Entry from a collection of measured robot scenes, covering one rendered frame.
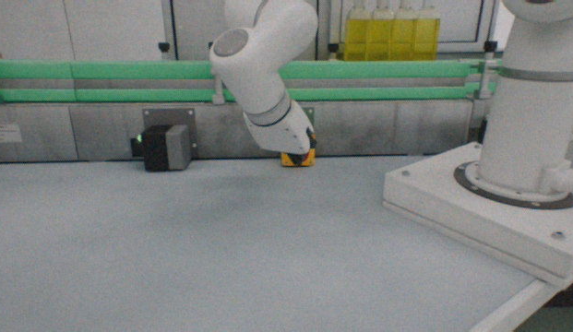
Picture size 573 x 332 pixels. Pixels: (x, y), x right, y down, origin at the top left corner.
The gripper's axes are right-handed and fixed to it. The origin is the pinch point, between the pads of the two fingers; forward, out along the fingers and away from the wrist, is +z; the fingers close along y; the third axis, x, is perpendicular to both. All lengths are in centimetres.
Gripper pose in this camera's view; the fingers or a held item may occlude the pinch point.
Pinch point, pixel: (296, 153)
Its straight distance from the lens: 69.0
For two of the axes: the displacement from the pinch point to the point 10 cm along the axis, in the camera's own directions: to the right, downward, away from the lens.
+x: 3.1, -8.7, 3.9
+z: 3.1, 4.8, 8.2
